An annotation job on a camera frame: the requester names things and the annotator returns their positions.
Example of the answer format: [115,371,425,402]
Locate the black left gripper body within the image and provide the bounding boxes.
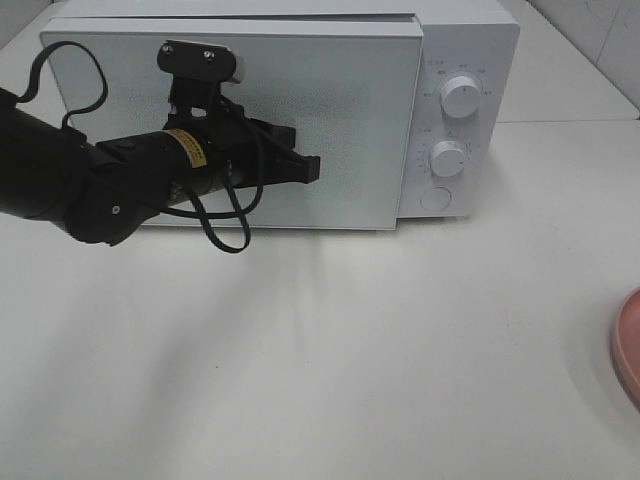
[94,112,258,198]

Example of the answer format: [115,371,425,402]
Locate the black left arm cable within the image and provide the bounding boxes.
[12,40,266,254]

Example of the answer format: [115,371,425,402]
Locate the white microwave door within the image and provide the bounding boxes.
[40,17,422,230]

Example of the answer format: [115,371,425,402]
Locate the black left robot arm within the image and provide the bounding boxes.
[1,90,320,254]

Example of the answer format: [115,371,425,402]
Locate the white microwave oven body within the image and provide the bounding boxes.
[49,1,520,225]

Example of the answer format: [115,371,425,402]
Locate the round white door release button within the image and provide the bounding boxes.
[420,187,452,212]

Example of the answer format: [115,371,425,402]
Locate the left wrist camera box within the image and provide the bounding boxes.
[157,40,244,84]

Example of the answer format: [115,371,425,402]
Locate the white microwave knob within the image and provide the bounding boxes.
[429,141,467,178]
[439,73,481,119]

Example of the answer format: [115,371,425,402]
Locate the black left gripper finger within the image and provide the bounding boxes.
[234,117,320,186]

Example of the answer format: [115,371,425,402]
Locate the pink round plate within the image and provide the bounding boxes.
[611,288,639,409]

